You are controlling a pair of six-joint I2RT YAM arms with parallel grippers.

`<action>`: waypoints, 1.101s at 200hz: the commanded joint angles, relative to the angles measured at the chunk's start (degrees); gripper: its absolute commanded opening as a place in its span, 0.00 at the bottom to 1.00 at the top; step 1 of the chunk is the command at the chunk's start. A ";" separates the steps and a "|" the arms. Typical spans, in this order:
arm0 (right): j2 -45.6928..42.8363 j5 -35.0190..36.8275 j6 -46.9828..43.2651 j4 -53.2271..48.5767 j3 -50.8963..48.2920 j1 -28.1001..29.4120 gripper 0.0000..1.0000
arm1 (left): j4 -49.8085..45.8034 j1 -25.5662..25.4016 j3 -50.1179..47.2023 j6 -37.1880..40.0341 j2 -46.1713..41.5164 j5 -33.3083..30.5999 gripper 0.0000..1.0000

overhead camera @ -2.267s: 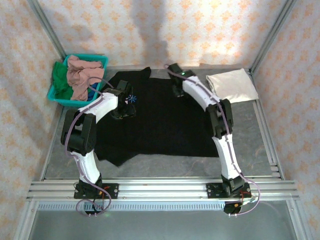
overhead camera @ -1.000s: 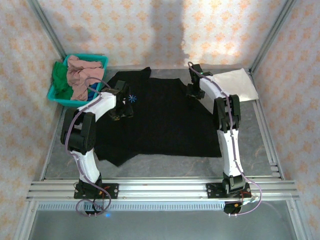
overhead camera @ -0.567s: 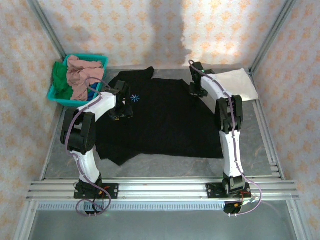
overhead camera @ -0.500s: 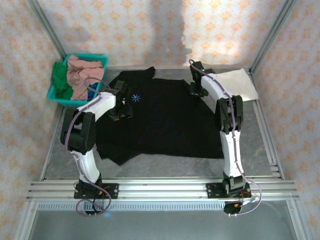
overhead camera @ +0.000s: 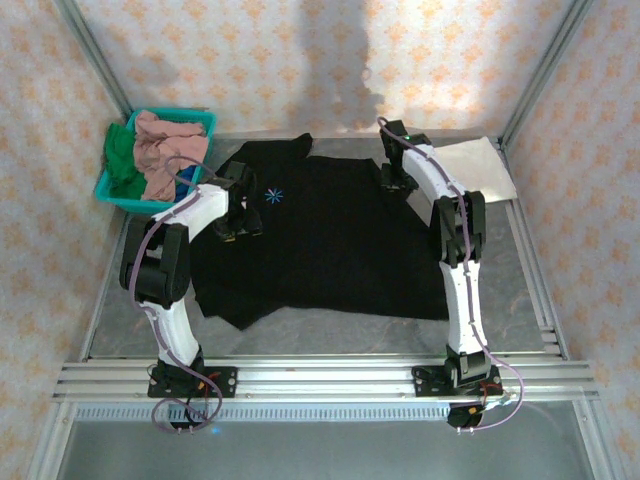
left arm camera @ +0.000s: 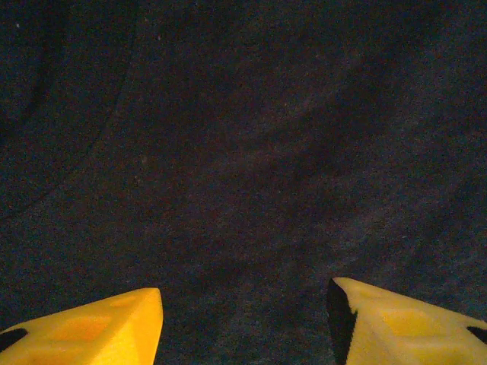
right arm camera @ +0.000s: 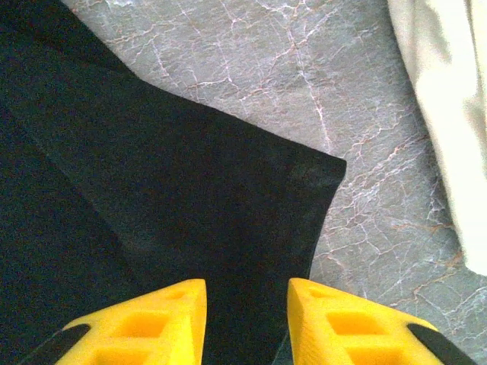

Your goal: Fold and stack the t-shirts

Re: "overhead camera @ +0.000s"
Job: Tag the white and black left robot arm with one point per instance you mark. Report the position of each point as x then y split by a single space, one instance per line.
175 330

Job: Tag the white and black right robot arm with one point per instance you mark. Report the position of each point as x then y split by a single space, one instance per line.
462 310

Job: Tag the aluminium mounting rail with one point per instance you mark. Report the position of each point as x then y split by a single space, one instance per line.
325 380

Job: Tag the green t-shirt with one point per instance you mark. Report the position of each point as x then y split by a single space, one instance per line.
117 155

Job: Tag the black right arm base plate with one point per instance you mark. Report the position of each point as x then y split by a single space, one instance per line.
425 382

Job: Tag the blue garment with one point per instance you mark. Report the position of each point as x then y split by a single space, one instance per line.
184 180

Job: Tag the teal plastic basket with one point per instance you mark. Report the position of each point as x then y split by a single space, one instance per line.
120 202

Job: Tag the white folded t-shirt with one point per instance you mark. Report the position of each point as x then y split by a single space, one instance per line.
480 165

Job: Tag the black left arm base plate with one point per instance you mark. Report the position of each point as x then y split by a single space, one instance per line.
225 382

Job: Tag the black t-shirt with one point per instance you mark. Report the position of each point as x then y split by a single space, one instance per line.
325 240

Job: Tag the aluminium frame post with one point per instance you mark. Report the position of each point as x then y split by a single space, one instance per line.
542 75
102 75

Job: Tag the aluminium side rail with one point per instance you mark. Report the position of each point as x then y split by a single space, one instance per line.
102 300
535 275

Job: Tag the pink t-shirt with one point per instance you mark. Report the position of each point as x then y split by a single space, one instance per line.
165 145

